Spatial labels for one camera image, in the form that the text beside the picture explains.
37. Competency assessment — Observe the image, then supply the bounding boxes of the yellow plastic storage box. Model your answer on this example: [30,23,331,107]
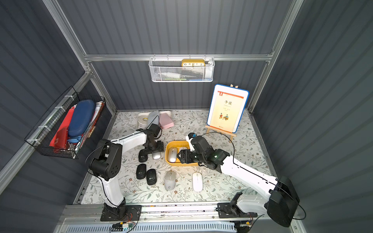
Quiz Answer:
[165,140,198,167]

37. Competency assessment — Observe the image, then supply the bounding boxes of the silver mouse row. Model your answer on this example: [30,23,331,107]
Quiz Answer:
[168,147,178,163]

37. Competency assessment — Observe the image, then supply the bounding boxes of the grey white mouse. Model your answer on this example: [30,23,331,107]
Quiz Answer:
[164,170,176,191]

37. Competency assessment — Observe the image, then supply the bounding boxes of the black mouse with logo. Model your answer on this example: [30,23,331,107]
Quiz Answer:
[146,169,157,186]

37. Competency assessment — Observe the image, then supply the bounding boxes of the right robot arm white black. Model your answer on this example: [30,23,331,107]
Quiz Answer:
[177,149,300,227]

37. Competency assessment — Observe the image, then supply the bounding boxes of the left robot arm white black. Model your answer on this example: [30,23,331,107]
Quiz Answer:
[85,129,164,209]

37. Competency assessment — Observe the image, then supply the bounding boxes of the black mouse upper left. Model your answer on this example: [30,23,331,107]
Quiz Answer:
[139,151,148,163]

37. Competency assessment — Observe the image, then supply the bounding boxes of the pink box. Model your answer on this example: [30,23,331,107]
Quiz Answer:
[159,113,174,130]

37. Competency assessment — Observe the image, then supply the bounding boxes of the black mouse lower left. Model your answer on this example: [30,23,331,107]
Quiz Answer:
[136,163,147,180]

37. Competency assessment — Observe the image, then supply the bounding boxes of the white tape roll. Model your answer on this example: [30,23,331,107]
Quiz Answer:
[136,113,149,129]

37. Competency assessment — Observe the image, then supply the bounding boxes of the grey pencil case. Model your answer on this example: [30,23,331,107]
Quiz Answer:
[146,110,160,129]

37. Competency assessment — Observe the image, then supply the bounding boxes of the white tray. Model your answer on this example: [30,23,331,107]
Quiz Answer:
[136,110,174,130]

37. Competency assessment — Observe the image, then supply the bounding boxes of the blue pencil case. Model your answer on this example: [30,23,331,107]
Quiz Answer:
[68,100,96,138]

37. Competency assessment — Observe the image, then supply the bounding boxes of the yellow clock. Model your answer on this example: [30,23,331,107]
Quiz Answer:
[181,58,206,68]

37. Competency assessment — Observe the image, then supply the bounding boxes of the red folder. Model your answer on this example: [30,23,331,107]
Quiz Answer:
[49,106,75,150]

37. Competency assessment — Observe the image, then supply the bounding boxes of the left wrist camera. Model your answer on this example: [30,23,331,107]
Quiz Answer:
[148,124,162,139]

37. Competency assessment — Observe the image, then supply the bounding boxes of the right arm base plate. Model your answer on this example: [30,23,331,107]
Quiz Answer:
[215,203,258,219]

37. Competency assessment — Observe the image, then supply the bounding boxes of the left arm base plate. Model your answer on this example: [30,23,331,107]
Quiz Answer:
[100,204,142,222]

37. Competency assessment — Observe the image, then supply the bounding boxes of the white wire wall basket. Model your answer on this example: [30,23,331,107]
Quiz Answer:
[149,57,215,83]

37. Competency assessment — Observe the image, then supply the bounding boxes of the black wire side basket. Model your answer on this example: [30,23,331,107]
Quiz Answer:
[25,88,108,159]

